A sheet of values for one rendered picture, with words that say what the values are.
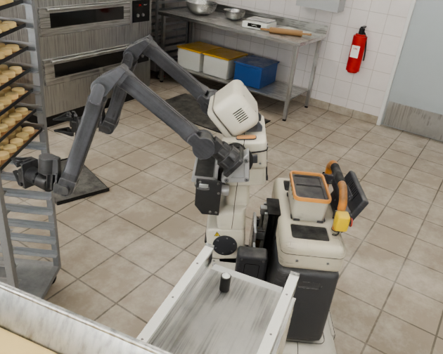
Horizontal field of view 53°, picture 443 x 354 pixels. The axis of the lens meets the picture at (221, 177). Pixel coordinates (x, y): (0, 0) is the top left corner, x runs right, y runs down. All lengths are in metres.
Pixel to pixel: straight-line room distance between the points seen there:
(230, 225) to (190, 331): 0.66
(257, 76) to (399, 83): 1.58
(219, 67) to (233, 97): 3.93
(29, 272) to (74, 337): 1.91
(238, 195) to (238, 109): 0.39
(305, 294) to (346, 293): 0.98
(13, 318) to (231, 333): 0.70
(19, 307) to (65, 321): 0.08
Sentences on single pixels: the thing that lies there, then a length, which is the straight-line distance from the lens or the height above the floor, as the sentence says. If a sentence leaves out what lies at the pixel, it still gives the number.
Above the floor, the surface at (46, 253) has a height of 0.23.
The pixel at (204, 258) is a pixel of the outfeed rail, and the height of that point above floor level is 0.90.
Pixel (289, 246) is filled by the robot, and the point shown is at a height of 0.80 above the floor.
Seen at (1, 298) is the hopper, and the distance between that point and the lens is 0.77.
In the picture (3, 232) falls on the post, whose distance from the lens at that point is 1.95.
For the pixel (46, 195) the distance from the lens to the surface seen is 2.35.
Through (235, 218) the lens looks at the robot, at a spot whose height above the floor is 0.79.
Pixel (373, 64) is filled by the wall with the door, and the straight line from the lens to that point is 5.43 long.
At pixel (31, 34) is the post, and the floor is 1.37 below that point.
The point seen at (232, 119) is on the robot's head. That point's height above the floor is 1.22.
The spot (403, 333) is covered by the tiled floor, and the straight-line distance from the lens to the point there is 2.75.
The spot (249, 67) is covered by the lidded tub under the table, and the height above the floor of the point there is 0.46.
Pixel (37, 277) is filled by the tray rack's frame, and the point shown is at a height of 0.15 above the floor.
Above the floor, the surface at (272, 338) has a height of 0.90.
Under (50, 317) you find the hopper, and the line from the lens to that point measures 0.72.
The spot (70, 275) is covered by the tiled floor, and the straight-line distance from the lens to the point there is 2.76.
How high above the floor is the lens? 1.82
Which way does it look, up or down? 29 degrees down
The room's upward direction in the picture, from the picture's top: 6 degrees clockwise
